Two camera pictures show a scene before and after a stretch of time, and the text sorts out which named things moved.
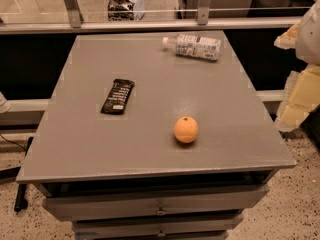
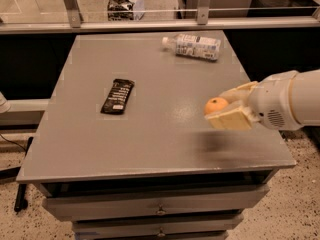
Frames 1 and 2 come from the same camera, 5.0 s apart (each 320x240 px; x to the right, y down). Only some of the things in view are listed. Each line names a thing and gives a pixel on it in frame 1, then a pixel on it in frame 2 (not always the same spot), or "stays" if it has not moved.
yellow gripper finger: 288,40 -> 237,94
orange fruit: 186,129 -> 215,104
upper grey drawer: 84,208 stays
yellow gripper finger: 301,96 -> 236,118
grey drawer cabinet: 153,135 stays
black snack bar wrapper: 117,97 stays
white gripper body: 310,39 -> 271,99
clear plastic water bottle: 193,46 stays
